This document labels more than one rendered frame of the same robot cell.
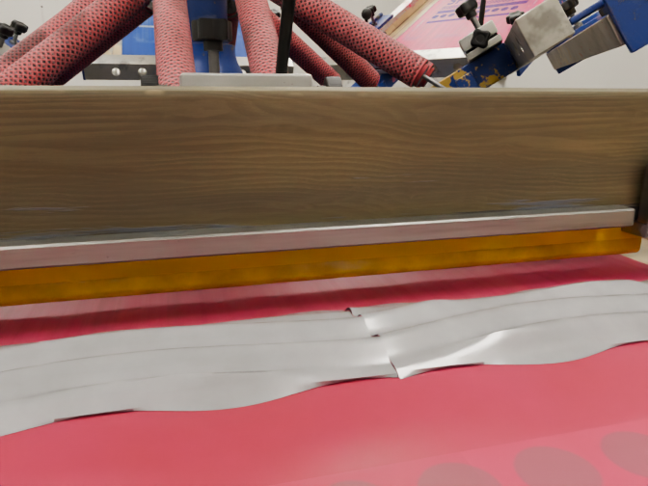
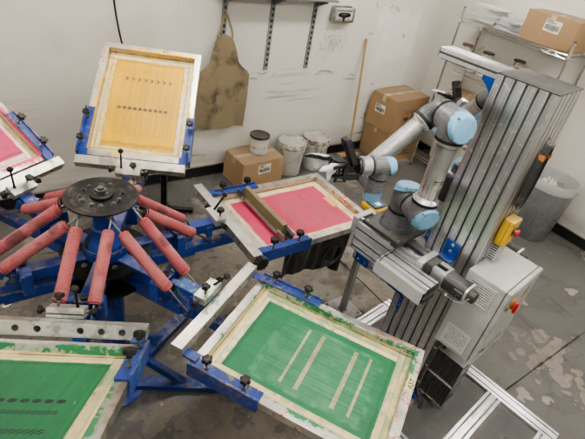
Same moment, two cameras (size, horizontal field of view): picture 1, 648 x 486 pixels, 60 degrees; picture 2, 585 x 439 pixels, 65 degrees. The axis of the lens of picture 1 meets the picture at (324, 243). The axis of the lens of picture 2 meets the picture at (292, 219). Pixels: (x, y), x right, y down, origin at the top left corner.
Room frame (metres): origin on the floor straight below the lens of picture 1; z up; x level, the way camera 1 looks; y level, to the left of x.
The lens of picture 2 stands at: (1.05, 1.97, 2.44)
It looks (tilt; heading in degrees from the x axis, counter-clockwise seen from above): 34 degrees down; 244
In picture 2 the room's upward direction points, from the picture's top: 11 degrees clockwise
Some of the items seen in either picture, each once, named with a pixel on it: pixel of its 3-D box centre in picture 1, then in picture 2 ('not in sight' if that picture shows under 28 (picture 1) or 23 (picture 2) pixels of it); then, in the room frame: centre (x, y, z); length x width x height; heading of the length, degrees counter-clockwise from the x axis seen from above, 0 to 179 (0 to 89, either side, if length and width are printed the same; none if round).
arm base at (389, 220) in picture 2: not in sight; (398, 215); (-0.19, 0.51, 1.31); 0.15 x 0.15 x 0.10
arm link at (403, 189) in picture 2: not in sight; (406, 196); (-0.19, 0.51, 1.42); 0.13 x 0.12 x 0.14; 88
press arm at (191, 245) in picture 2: not in sight; (225, 239); (0.51, 0.06, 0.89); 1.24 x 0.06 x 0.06; 15
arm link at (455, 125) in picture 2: not in sight; (436, 170); (-0.18, 0.64, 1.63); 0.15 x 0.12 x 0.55; 88
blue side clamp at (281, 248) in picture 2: not in sight; (285, 247); (0.25, 0.28, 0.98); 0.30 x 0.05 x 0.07; 15
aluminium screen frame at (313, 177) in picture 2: not in sight; (292, 210); (0.09, -0.05, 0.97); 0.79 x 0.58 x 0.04; 15
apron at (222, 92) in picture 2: not in sight; (223, 73); (0.07, -2.08, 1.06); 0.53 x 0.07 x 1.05; 15
